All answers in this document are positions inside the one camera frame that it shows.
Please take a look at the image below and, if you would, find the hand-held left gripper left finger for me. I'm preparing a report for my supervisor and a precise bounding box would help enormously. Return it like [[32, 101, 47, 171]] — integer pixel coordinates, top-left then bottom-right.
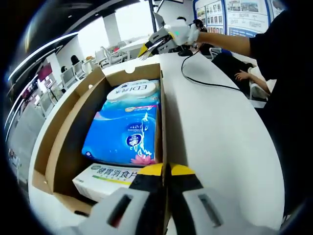
[[80, 163, 167, 235]]

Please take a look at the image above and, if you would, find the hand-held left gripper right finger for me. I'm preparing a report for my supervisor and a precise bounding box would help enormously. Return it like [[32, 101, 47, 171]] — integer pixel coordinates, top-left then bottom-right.
[[168, 163, 243, 235]]

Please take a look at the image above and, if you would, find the black display stand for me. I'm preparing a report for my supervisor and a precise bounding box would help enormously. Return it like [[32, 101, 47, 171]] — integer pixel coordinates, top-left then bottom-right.
[[148, 0, 162, 34]]

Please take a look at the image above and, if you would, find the person's black shirt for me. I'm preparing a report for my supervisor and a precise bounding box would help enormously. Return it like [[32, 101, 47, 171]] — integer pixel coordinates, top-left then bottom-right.
[[249, 7, 313, 221]]

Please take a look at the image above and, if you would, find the white medicine box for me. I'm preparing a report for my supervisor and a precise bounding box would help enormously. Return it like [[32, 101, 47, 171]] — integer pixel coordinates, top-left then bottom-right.
[[72, 163, 145, 204]]

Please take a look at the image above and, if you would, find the red wall screen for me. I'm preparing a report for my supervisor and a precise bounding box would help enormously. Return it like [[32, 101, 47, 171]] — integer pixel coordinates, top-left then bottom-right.
[[36, 62, 53, 81]]

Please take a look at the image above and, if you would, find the black cable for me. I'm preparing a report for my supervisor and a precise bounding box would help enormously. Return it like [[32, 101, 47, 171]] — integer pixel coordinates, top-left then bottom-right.
[[181, 50, 242, 91]]

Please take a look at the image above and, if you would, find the row of white office chairs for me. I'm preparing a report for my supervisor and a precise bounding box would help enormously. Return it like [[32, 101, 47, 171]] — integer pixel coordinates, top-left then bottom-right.
[[60, 40, 130, 88]]

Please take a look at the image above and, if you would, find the blue tissue pack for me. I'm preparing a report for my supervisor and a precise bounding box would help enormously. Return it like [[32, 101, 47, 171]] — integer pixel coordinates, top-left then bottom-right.
[[106, 78, 161, 103]]

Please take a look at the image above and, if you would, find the blue white wall display board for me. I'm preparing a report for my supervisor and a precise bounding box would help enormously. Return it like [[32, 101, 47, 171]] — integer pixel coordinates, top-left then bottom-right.
[[192, 0, 287, 37]]

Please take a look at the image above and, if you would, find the curved ceiling light strip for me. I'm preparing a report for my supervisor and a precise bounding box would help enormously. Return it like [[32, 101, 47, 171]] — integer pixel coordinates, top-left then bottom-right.
[[7, 33, 79, 81]]

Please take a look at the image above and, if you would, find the brown cardboard shoe box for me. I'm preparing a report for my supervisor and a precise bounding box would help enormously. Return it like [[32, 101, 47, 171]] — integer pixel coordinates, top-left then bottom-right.
[[31, 63, 171, 233]]

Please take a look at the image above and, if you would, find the blue tissue pack soft item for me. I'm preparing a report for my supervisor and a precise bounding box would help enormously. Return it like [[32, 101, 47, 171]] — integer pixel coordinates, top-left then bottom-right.
[[81, 97, 159, 166]]

